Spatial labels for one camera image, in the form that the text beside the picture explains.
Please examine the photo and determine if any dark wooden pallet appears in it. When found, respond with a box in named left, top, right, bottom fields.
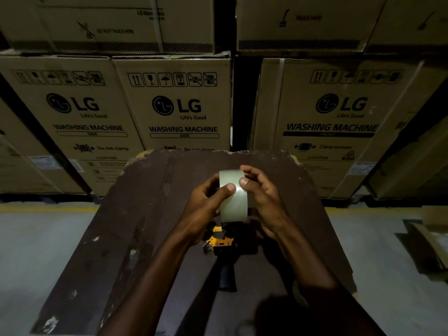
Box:
left=321, top=196, right=448, bottom=208
left=0, top=193, right=97, bottom=204

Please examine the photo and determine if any person's right forearm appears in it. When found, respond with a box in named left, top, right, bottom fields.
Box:
left=276, top=227, right=385, bottom=336

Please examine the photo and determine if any person's left hand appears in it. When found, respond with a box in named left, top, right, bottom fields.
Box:
left=175, top=173, right=237, bottom=247

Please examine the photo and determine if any stack of large cardboard boxes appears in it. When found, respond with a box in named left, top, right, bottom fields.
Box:
left=0, top=0, right=448, bottom=203

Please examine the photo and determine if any person's left forearm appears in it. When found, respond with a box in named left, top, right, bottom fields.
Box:
left=98, top=234, right=207, bottom=336

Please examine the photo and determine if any small open cardboard box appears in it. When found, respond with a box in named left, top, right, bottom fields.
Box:
left=395, top=206, right=448, bottom=282

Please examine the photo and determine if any person's right hand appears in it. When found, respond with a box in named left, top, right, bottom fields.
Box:
left=239, top=165, right=291, bottom=242

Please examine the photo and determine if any clear tape roll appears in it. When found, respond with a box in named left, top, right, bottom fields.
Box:
left=218, top=169, right=256, bottom=221

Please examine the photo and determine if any yellow black tape dispenser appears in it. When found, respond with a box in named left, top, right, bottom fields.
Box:
left=202, top=222, right=259, bottom=293

